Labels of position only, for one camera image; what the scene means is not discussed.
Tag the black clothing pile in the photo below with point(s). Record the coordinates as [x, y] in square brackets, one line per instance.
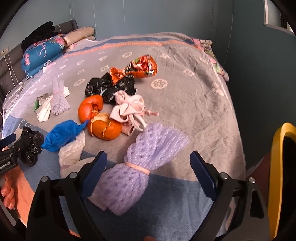
[43, 32]

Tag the black plastic bag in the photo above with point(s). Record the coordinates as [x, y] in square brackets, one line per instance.
[104, 87]

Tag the grey padded headboard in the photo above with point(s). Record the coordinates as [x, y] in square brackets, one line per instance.
[11, 71]

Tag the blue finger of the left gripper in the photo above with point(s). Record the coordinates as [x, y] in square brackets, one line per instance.
[7, 141]

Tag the green white snack wrapper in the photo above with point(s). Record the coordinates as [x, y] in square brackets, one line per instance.
[42, 107]

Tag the black crumpled wrapper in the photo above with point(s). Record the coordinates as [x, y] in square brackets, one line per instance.
[29, 155]

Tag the grey patterned bed blanket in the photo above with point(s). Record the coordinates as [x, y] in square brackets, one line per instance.
[188, 94]

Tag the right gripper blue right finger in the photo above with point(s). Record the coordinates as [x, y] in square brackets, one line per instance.
[206, 174]

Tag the large purple foam net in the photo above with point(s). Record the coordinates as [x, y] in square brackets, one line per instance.
[122, 186]

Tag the window with dark frame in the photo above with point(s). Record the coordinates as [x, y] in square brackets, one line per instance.
[273, 18]

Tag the blue floral folded quilt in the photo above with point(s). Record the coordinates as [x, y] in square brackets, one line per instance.
[41, 54]

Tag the beige folded quilt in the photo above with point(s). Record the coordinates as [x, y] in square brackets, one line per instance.
[79, 34]

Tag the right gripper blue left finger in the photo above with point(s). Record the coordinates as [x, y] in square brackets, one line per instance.
[91, 173]

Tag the yellow rimmed trash bin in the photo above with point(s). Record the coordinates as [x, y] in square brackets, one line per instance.
[268, 173]

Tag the person's left hand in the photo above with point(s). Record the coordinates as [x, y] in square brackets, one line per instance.
[17, 193]

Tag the orange snack wrapper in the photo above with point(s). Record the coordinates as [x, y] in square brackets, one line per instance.
[142, 67]

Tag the white tissue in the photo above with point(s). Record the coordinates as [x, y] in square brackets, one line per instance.
[66, 91]
[71, 152]

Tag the blue disposable glove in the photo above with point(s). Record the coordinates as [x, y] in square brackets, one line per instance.
[62, 134]

